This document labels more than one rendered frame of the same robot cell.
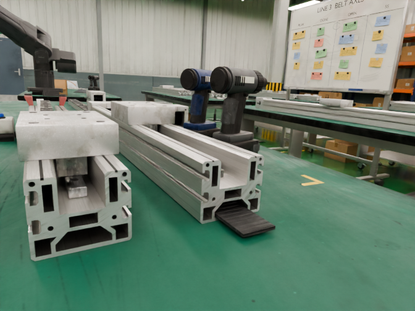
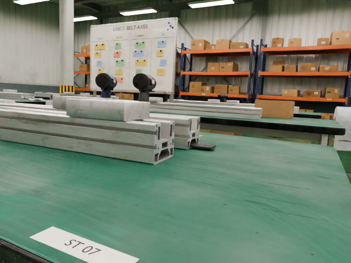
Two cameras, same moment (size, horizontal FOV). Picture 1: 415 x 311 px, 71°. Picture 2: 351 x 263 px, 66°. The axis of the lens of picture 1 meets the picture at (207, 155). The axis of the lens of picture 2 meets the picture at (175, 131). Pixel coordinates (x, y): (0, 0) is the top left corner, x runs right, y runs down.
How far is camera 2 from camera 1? 50 cm
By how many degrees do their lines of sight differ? 36
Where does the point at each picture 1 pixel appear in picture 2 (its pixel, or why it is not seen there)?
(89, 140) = (142, 110)
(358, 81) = not seen: hidden behind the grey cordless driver
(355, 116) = (167, 108)
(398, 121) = (193, 109)
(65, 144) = (136, 112)
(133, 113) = not seen: hidden behind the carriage
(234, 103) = (147, 96)
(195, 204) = (182, 141)
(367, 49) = (153, 62)
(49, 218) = (158, 143)
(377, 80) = (163, 84)
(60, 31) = not seen: outside the picture
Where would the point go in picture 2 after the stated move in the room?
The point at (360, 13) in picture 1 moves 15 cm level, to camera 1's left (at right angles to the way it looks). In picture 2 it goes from (145, 36) to (136, 34)
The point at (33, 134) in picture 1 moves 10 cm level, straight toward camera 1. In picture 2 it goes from (128, 107) to (172, 109)
